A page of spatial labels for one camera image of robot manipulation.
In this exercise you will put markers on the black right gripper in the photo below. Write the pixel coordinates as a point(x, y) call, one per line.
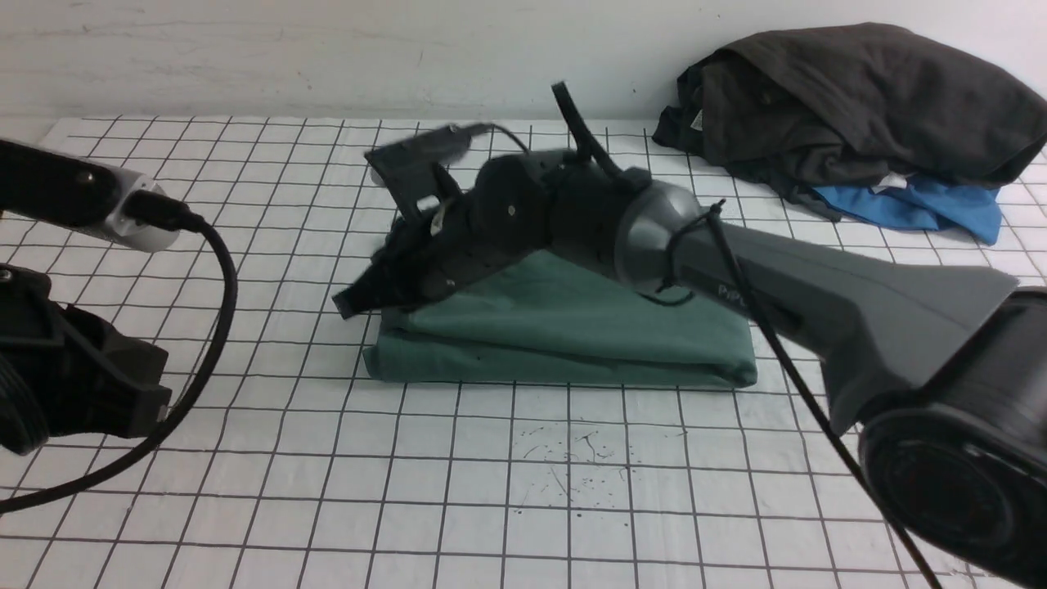
point(520, 203)

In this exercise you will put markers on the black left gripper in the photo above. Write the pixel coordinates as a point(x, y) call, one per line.
point(65, 371)

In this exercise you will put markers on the green long-sleeve top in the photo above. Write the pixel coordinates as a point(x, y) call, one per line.
point(546, 321)

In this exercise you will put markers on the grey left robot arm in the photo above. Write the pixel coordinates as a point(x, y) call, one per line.
point(65, 371)

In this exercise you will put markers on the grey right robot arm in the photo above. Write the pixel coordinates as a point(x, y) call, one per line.
point(943, 367)

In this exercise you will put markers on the dark grey garment pile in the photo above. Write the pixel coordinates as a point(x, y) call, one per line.
point(799, 109)

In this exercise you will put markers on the blue garment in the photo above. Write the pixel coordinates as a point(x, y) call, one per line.
point(919, 202)

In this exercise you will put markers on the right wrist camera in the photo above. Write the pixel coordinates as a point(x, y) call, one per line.
point(416, 168)

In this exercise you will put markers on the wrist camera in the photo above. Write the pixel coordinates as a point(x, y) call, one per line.
point(122, 206)
point(416, 168)

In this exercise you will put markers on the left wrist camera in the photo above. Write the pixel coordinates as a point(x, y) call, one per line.
point(122, 206)

